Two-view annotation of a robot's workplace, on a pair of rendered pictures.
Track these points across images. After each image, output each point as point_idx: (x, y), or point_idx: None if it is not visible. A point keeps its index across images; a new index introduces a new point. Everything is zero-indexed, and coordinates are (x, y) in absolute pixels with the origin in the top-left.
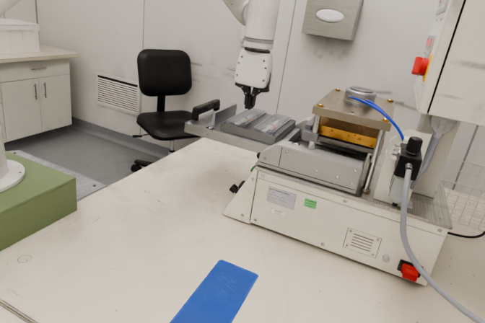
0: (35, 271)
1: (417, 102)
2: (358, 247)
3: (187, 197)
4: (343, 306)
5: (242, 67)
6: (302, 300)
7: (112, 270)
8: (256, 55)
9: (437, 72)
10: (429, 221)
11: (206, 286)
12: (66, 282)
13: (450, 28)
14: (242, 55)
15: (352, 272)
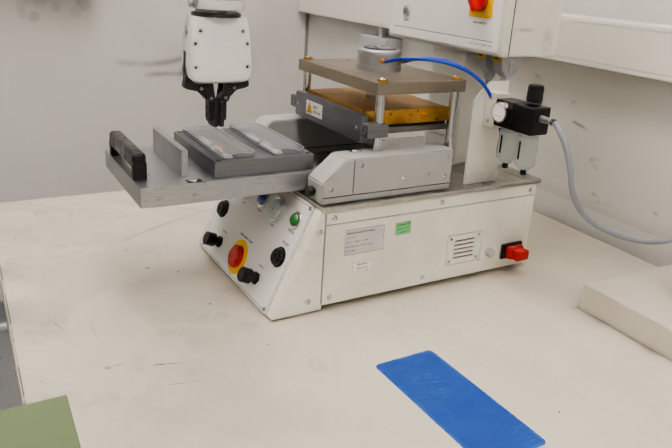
0: None
1: (484, 46)
2: (459, 257)
3: (185, 333)
4: (518, 320)
5: (204, 51)
6: (493, 341)
7: None
8: (229, 24)
9: (513, 3)
10: (522, 183)
11: (422, 399)
12: None
13: None
14: (200, 29)
15: (470, 289)
